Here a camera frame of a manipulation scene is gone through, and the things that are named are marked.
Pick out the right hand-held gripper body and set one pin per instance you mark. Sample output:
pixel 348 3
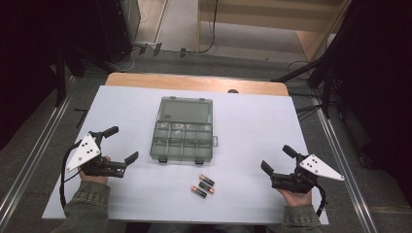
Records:
pixel 315 166

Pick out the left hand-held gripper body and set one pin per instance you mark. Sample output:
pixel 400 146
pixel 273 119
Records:
pixel 85 152

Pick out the person's left hand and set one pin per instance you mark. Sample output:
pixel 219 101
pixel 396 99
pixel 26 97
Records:
pixel 95 180

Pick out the person's right hand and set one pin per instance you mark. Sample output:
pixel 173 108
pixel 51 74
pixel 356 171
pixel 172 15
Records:
pixel 298 199

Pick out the white table cover sheet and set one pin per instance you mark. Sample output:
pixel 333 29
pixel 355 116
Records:
pixel 252 129

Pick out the clear plastic compartment box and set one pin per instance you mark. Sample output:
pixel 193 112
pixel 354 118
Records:
pixel 183 139

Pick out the black and copper battery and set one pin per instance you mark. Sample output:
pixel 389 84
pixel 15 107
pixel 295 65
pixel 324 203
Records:
pixel 206 180
pixel 206 187
pixel 198 192

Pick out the black metal stand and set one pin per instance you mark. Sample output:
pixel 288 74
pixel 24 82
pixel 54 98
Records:
pixel 60 77

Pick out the black tripod stand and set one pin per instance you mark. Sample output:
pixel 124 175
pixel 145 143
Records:
pixel 319 74

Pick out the dark cabinet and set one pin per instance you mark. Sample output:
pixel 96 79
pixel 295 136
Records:
pixel 118 27

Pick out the light wooden shelf unit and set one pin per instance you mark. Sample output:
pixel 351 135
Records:
pixel 259 16

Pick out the metal floor rail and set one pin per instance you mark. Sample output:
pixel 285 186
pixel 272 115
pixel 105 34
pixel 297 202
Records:
pixel 346 171
pixel 35 149

